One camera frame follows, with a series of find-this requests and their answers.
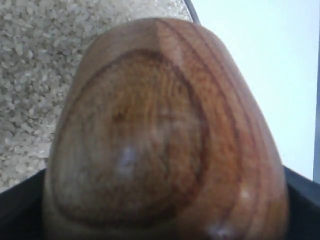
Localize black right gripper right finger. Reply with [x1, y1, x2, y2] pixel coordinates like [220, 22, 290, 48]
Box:
[284, 167, 320, 240]

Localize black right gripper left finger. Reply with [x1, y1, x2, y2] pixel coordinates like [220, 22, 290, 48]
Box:
[0, 170, 45, 240]

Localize brown wooden cup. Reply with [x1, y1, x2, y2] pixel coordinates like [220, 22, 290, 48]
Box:
[42, 17, 289, 240]

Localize metal plate of rice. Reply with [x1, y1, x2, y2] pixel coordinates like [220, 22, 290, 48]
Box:
[0, 0, 195, 191]

